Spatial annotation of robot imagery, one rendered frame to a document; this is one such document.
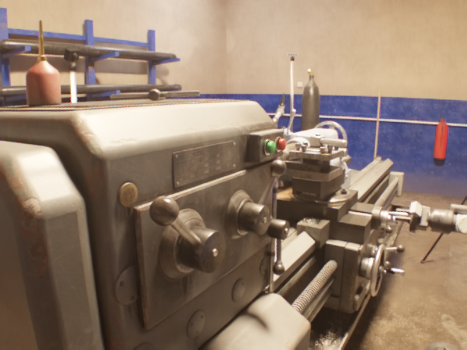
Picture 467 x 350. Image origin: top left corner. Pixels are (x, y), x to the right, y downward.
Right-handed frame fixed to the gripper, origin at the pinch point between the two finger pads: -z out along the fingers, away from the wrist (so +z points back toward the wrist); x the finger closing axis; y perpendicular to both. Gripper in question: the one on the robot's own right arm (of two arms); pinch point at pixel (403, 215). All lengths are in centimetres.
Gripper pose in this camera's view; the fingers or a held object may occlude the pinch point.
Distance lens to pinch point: 151.3
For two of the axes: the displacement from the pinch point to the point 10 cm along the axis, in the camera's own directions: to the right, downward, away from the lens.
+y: 4.1, 4.8, 7.7
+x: -3.4, 8.7, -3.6
